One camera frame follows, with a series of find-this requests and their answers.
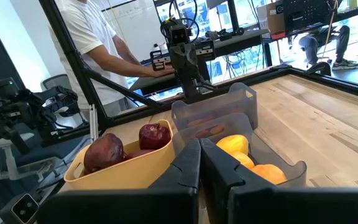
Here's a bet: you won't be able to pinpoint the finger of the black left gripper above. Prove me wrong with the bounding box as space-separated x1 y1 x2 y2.
170 43 185 77
184 42 200 77

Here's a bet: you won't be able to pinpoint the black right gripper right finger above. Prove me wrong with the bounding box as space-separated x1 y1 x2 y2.
200 138 358 224

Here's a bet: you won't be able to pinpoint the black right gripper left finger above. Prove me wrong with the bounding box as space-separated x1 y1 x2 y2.
39 138 202 224

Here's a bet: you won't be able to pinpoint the yellow lemons and oranges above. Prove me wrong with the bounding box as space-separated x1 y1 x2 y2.
249 164 288 185

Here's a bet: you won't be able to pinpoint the small orange pepper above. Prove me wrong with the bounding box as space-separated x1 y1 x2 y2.
209 124 226 135

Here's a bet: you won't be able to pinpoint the black clamp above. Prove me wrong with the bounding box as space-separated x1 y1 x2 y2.
205 29 232 41
225 27 246 37

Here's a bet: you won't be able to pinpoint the yellow plastic basket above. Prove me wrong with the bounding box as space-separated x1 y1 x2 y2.
63 119 176 191

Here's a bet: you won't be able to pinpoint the grey translucent plastic basket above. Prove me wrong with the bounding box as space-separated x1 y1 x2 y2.
171 82 259 147
172 112 308 189

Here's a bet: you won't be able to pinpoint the dark grey desk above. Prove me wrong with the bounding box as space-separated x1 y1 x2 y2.
128 29 272 96

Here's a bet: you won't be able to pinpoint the whiteboard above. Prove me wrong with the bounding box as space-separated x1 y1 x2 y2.
103 0 160 62

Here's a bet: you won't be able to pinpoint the cardboard box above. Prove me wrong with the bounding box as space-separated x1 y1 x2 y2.
256 2 286 35

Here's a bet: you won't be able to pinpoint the person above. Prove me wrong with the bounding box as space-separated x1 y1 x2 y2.
297 24 358 71
47 0 175 116

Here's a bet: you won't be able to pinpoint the black pegboard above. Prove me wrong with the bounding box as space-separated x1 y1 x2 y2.
283 0 337 35

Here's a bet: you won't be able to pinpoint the tan wooden stick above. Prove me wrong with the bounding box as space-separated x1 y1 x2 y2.
321 0 337 62

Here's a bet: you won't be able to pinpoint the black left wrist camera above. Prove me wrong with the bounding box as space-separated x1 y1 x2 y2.
168 24 190 45

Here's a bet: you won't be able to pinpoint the silver frame bracket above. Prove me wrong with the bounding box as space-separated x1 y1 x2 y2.
88 103 99 143

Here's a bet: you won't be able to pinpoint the black table-level camera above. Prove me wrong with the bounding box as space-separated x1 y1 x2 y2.
0 192 40 224

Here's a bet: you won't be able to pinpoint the black aluminium table frame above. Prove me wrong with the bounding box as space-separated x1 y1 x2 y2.
38 0 358 149

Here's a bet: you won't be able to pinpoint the black frame handle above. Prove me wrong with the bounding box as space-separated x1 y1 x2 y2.
305 61 333 77

